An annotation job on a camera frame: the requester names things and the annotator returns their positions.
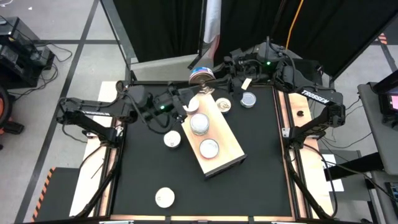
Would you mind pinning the grey side table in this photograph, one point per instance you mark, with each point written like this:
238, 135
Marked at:
382, 146

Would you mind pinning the tablet blue screen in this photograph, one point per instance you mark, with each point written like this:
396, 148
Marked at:
394, 191

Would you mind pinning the black mat hazard stripe edge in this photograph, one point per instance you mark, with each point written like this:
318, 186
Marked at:
59, 196

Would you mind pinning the black tripod stand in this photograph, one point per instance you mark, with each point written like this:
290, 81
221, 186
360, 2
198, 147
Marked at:
268, 46

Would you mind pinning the black equipment cart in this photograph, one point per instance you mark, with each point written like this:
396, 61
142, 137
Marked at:
18, 59

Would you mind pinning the white paper sheet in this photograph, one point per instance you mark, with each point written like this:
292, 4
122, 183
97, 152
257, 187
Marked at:
338, 186

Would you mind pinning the black curtain stand foot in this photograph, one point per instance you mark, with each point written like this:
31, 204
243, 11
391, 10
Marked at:
195, 60

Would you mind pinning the black device pink screen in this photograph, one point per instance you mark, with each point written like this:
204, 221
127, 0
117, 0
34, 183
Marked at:
387, 93

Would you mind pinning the grey metal beam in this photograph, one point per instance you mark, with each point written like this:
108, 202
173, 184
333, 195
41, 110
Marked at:
117, 28

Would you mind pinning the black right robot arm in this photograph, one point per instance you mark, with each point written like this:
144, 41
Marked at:
314, 96

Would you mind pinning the pale yellow tape tag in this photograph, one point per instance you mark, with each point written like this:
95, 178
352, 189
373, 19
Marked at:
246, 83

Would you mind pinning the black curtain frame bar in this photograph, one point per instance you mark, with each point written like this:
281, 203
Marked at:
331, 82

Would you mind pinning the black diagonal support strut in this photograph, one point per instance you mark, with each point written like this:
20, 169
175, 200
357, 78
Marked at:
98, 189
311, 200

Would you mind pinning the silver metal bracket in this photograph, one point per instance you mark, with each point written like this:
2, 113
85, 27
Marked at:
286, 132

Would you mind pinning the red label plain-lid can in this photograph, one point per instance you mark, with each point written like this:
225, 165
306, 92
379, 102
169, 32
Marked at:
209, 148

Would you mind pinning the green label light tuna can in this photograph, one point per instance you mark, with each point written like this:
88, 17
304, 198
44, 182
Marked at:
199, 134
248, 99
199, 122

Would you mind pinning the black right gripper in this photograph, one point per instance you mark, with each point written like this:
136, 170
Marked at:
245, 70

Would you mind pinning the black flat bar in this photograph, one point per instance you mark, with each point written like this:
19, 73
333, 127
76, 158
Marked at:
357, 166

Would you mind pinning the small black knob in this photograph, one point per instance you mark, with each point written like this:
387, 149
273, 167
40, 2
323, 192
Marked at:
300, 113

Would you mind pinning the white pink cloth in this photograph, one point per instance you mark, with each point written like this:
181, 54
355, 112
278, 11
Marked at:
213, 21

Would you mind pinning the black table frame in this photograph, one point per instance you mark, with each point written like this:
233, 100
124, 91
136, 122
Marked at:
186, 220

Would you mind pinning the black mesh equipment box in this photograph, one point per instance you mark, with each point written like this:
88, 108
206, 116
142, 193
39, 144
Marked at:
314, 76

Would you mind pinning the light wooden board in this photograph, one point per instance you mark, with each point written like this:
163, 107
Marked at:
225, 137

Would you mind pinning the orange black hazard tape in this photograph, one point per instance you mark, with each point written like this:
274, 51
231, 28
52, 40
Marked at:
382, 38

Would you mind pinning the wide black curtain panel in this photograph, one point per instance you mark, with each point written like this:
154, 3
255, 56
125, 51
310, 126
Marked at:
335, 31

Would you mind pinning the black table mat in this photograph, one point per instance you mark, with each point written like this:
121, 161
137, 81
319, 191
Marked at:
217, 193

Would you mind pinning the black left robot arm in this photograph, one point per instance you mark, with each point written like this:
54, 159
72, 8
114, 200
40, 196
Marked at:
93, 110

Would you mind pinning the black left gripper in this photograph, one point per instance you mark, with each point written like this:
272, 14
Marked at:
164, 102

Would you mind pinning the orange black machine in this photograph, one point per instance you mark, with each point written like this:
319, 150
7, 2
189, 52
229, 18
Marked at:
4, 109

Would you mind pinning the blue label pull-tab tuna can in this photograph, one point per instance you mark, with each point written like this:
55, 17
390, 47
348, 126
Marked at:
202, 79
223, 105
164, 197
193, 107
172, 139

